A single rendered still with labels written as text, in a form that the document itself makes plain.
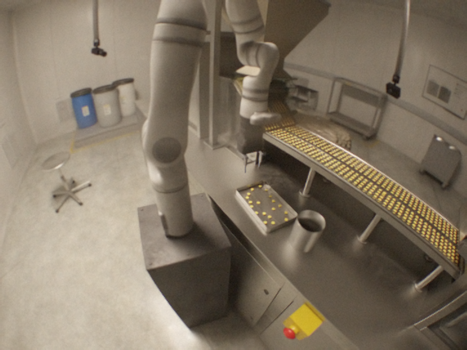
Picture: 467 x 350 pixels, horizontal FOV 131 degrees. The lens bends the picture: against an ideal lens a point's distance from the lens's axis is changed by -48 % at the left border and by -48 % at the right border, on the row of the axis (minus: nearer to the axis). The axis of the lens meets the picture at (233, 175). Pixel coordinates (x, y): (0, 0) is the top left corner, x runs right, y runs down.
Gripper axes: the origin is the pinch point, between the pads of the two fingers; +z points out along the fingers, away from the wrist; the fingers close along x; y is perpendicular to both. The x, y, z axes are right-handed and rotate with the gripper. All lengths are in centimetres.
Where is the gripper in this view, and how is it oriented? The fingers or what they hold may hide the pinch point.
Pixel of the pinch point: (251, 170)
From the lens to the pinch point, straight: 64.7
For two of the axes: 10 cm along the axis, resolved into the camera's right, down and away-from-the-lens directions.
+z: -0.5, 8.0, 5.9
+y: -4.7, -5.4, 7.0
